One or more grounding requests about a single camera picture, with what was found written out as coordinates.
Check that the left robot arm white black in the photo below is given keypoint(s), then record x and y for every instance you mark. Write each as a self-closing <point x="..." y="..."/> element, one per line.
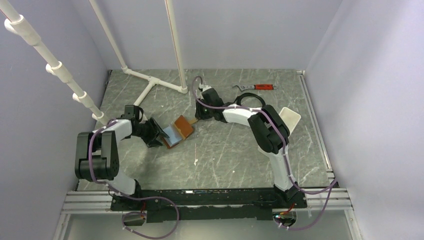
<point x="97" y="154"/>

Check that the white plastic tray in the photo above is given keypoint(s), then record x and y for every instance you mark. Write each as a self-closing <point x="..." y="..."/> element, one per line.
<point x="290" y="118"/>

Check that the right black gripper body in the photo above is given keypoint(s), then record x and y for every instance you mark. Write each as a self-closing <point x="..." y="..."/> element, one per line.
<point x="207" y="113"/>

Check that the aluminium frame rails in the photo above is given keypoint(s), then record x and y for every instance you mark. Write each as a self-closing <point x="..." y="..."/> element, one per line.
<point x="330" y="198"/>

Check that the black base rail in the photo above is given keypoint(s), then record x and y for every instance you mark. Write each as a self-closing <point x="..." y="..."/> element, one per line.
<point x="203" y="204"/>

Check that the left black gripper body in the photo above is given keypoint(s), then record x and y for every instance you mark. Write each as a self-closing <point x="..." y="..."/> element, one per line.
<point x="147" y="131"/>

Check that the brown leather card holder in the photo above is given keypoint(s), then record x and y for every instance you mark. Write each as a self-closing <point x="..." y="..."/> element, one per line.
<point x="178" y="131"/>

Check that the red handled adjustable wrench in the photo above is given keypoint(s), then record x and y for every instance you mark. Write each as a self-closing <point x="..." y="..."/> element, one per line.
<point x="256" y="87"/>

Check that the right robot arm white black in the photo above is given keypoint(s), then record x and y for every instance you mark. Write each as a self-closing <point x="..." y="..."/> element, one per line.
<point x="270" y="132"/>

